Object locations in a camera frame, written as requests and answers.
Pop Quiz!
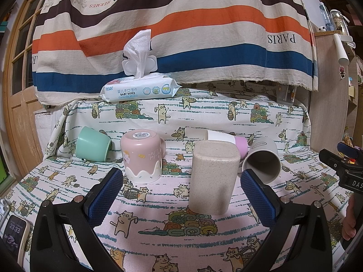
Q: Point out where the beige speckled square cup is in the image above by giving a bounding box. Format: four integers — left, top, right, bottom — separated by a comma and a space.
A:
188, 140, 240, 216

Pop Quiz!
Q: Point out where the pink white handled mug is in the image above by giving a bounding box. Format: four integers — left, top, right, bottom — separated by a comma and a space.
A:
120, 129, 166, 184

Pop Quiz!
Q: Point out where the clear water bottle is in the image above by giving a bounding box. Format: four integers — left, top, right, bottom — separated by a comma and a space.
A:
319, 2, 334, 31

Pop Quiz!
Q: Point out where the mint green plastic cup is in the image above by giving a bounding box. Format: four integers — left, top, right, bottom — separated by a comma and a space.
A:
76, 126, 111, 162

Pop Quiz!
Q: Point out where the striped curtain cloth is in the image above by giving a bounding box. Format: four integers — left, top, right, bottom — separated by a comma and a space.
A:
32, 0, 318, 106

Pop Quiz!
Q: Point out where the grey white handled mug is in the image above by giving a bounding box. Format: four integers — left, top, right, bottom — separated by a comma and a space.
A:
242, 137, 282, 184

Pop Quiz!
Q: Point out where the baby wipes pack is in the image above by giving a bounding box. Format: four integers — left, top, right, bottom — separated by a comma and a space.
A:
100, 29, 181, 102

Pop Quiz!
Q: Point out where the wooden door with windows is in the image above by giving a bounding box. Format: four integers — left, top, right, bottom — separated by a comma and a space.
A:
2, 0, 45, 180

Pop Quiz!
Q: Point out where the wooden side cabinet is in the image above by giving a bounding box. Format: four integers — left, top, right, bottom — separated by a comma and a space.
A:
309, 31, 361, 153

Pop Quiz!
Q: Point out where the person's hand at right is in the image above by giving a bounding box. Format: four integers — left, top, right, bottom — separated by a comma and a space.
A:
341, 194, 356, 241

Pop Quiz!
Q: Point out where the white cup pink base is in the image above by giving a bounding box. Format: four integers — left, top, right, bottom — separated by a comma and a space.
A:
186, 128, 249, 160

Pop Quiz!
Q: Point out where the white rolled paper tube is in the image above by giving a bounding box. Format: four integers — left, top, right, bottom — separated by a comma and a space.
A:
333, 33, 349, 66

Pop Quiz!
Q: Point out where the cat print bed sheet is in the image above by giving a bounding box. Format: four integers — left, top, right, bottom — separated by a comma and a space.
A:
6, 83, 349, 271

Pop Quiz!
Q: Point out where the smartphone showing clock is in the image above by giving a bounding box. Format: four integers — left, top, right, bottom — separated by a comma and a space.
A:
2, 214, 30, 268

